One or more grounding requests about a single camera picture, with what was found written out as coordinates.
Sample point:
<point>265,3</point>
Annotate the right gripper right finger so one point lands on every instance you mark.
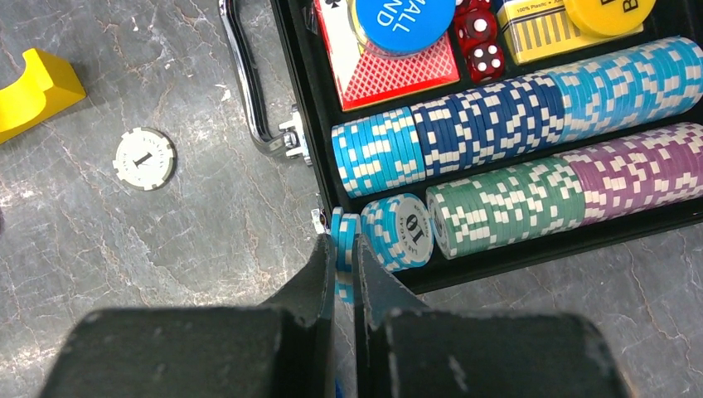
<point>405,348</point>

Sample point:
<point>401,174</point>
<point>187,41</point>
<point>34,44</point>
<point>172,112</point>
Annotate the yellow arch block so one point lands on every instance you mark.
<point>47,86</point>

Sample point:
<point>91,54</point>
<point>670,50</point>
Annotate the white 1 poker chip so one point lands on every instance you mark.
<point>144,159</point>

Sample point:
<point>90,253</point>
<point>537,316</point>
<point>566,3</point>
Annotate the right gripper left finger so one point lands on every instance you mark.
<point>279,348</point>

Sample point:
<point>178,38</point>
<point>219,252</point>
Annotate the black poker chip case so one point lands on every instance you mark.
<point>473,180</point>

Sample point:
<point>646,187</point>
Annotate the blue 10 poker chip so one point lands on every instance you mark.
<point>349,229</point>
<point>335,223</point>

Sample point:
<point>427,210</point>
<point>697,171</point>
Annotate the yellow dealer button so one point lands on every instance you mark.
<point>608,17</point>

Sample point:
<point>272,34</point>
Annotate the blue small blind button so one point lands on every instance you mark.
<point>404,27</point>

